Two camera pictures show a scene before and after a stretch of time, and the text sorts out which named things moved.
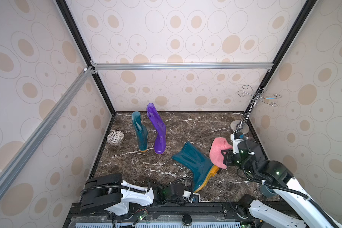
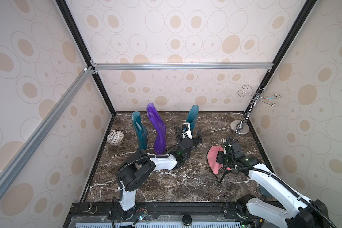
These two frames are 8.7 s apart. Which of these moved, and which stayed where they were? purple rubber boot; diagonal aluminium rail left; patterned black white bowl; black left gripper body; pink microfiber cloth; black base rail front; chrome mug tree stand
Moved: black left gripper body; pink microfiber cloth
Stayed: purple rubber boot; black base rail front; patterned black white bowl; chrome mug tree stand; diagonal aluminium rail left
